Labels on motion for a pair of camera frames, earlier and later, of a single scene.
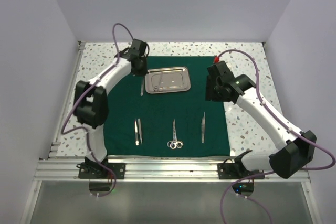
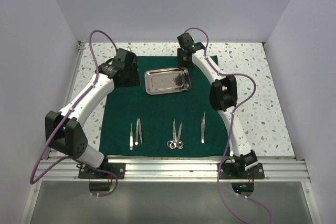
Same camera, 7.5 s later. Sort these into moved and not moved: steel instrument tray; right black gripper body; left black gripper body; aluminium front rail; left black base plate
Moved: left black gripper body; right black gripper body
Not moved: steel instrument tray; left black base plate; aluminium front rail
